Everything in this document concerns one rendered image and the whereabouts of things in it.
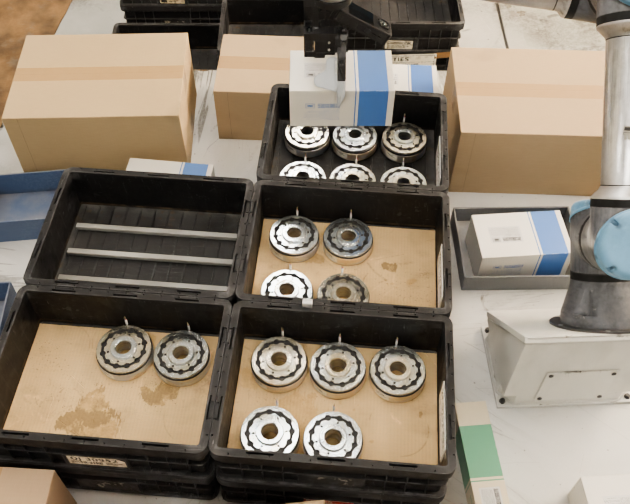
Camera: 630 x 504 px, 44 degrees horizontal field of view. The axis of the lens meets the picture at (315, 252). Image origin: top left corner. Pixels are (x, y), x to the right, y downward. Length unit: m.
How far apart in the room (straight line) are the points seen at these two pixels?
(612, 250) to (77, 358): 0.97
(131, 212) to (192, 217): 0.13
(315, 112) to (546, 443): 0.78
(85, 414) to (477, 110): 1.07
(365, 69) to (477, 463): 0.77
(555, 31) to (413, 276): 2.25
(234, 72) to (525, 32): 1.92
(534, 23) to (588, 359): 2.40
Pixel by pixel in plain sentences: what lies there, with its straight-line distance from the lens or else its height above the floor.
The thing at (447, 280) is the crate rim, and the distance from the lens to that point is 1.50.
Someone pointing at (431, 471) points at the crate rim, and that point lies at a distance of 1.29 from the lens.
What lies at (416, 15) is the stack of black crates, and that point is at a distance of 2.81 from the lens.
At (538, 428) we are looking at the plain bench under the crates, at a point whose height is 0.70.
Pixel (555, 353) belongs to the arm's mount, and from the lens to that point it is 1.47.
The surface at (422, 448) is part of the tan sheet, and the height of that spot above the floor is 0.83.
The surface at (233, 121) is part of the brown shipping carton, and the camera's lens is 1.99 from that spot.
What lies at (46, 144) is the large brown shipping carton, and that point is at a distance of 1.95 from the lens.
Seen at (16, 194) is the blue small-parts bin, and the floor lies 0.70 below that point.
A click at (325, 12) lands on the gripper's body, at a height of 1.27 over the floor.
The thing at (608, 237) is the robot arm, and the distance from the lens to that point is 1.31.
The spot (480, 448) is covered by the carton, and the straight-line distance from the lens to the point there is 1.51.
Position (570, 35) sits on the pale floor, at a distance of 3.69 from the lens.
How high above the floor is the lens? 2.12
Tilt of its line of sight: 53 degrees down
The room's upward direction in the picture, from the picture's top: 1 degrees clockwise
